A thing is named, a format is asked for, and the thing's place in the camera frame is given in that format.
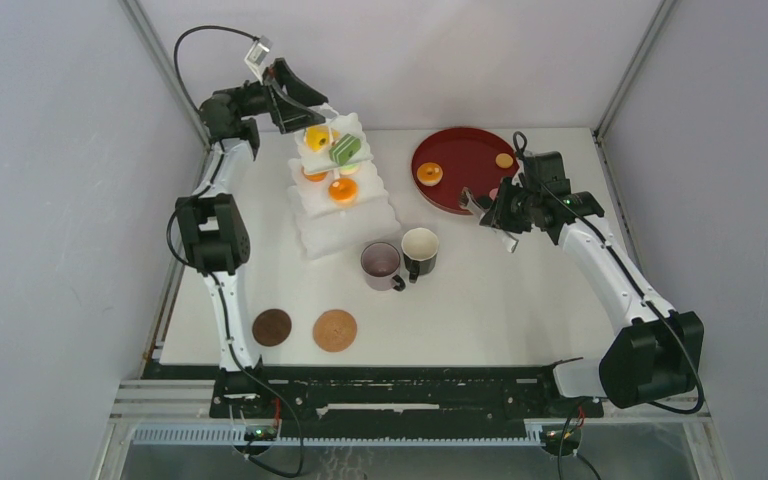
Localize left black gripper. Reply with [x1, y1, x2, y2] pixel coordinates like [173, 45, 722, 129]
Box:
[223, 59, 328, 135]

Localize yellow cake slice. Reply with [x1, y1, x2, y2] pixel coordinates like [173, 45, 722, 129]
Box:
[304, 125, 338, 152]

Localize green striped cake slice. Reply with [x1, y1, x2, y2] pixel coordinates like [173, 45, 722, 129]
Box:
[328, 134, 362, 166]

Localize metal tongs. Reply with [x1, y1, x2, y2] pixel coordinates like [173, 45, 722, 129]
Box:
[458, 187, 519, 254]

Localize red round tray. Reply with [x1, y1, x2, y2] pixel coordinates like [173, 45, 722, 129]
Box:
[409, 127, 519, 215]

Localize green donut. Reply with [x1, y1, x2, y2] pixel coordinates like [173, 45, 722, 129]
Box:
[339, 163, 362, 176]

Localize orange donut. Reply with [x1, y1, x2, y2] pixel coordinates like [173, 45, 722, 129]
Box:
[328, 177, 359, 206]

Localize white tiered dessert stand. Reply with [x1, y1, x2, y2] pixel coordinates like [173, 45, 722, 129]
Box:
[287, 104, 401, 259]

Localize black mug white inside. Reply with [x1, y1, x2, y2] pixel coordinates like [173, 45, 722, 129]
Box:
[401, 227, 440, 283]

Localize purple mug black handle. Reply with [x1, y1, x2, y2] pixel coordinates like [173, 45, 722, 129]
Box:
[360, 242, 406, 292]

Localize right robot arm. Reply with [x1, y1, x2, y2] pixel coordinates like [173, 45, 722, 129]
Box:
[480, 151, 706, 416]

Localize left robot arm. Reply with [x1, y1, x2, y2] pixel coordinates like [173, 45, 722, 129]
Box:
[167, 57, 328, 417]

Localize tan macaron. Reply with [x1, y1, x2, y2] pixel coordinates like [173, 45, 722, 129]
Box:
[495, 153, 514, 169]

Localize orange cream cupcake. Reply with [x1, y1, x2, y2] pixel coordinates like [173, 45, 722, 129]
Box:
[416, 162, 444, 187]

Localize dark brown coaster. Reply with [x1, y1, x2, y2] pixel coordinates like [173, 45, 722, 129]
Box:
[252, 309, 292, 347]

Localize light brown coaster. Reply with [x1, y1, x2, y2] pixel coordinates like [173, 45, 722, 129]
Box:
[312, 309, 357, 353]

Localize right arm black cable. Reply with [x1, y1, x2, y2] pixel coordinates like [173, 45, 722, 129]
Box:
[511, 131, 706, 417]

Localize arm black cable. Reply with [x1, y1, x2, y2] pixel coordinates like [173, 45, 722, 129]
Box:
[165, 25, 306, 480]
[511, 131, 706, 417]

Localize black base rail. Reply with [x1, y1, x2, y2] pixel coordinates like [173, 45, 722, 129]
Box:
[142, 364, 605, 440]

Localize white cable duct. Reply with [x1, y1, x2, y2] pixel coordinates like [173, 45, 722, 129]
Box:
[132, 423, 544, 447]

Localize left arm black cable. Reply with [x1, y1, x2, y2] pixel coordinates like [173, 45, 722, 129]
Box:
[165, 25, 306, 480]

